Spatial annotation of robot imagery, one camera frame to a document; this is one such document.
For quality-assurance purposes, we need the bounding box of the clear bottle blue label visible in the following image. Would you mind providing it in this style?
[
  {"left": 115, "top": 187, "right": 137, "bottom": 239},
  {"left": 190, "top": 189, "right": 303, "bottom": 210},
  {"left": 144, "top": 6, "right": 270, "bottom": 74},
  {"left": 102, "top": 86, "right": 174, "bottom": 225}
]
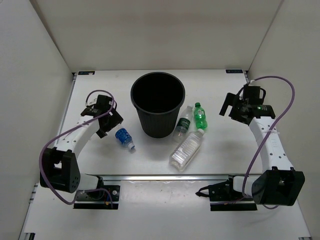
[{"left": 114, "top": 126, "right": 135, "bottom": 150}]

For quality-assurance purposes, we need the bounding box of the green plastic soda bottle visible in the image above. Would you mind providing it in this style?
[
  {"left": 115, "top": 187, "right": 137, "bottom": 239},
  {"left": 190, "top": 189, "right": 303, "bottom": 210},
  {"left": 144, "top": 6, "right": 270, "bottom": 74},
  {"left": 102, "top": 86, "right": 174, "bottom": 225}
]
[{"left": 193, "top": 102, "right": 208, "bottom": 130}]

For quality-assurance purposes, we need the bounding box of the clear bottle dark green label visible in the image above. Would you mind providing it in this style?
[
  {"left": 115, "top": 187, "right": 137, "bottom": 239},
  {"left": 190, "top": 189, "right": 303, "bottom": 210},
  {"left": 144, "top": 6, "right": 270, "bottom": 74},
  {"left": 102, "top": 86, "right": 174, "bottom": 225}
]
[{"left": 172, "top": 105, "right": 193, "bottom": 143}]

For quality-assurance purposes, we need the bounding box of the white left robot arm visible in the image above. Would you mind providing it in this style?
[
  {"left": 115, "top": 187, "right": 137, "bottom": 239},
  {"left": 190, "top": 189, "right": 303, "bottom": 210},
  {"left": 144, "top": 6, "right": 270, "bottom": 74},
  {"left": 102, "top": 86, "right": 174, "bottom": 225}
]
[{"left": 39, "top": 93, "right": 123, "bottom": 200}]

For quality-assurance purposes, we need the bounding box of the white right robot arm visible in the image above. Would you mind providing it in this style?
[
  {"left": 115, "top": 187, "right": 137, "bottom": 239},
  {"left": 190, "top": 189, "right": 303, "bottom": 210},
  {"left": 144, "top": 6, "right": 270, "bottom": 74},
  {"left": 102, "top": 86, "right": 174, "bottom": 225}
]
[{"left": 219, "top": 93, "right": 305, "bottom": 206}]

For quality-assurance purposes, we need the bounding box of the black ribbed plastic bin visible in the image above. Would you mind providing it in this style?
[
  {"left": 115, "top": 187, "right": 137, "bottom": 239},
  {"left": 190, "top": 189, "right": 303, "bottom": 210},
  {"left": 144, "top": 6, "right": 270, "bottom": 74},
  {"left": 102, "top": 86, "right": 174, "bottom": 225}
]
[{"left": 130, "top": 72, "right": 186, "bottom": 139}]

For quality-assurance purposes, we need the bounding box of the right blue corner label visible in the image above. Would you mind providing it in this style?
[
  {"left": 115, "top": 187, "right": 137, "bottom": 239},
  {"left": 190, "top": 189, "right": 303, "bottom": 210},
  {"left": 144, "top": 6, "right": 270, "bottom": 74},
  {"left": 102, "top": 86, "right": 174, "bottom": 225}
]
[{"left": 225, "top": 69, "right": 244, "bottom": 74}]

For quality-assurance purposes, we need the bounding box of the blue corner label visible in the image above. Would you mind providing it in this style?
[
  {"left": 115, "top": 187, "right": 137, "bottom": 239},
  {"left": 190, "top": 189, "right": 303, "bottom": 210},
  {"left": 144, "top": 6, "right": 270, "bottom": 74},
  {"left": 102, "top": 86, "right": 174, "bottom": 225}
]
[
  {"left": 78, "top": 71, "right": 95, "bottom": 76},
  {"left": 225, "top": 69, "right": 244, "bottom": 74}
]

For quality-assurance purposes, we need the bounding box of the left blue corner label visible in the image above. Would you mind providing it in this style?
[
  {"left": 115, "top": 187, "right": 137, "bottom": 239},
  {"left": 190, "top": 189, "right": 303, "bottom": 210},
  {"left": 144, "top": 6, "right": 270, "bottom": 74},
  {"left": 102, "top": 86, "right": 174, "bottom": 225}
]
[{"left": 78, "top": 71, "right": 95, "bottom": 76}]

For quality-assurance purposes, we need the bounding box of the clear square plastic bottle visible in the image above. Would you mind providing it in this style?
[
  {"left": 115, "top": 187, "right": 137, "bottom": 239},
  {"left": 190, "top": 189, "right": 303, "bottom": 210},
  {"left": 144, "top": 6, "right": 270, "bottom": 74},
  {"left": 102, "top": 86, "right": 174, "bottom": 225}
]
[{"left": 169, "top": 128, "right": 205, "bottom": 172}]

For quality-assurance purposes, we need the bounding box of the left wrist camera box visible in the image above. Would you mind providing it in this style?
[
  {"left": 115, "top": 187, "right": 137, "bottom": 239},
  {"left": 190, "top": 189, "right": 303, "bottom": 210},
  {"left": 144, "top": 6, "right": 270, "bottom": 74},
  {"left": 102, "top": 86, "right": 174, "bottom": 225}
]
[{"left": 94, "top": 94, "right": 112, "bottom": 112}]

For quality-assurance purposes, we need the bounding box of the aluminium table edge rail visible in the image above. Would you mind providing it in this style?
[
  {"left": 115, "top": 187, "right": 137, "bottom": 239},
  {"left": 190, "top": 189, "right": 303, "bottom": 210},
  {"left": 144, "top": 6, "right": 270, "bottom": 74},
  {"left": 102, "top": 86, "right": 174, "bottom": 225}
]
[{"left": 99, "top": 174, "right": 229, "bottom": 181}]

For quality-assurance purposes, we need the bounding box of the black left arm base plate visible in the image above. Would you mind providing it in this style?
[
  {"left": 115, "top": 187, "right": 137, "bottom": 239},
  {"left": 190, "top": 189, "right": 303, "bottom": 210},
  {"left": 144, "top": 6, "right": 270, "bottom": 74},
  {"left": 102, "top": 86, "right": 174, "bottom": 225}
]
[{"left": 73, "top": 181, "right": 121, "bottom": 210}]

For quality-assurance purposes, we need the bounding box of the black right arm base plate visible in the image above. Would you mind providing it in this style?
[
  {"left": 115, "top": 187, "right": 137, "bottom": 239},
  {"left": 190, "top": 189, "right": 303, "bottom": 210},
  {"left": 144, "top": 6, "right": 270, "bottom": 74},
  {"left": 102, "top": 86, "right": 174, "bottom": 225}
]
[{"left": 195, "top": 179, "right": 258, "bottom": 212}]

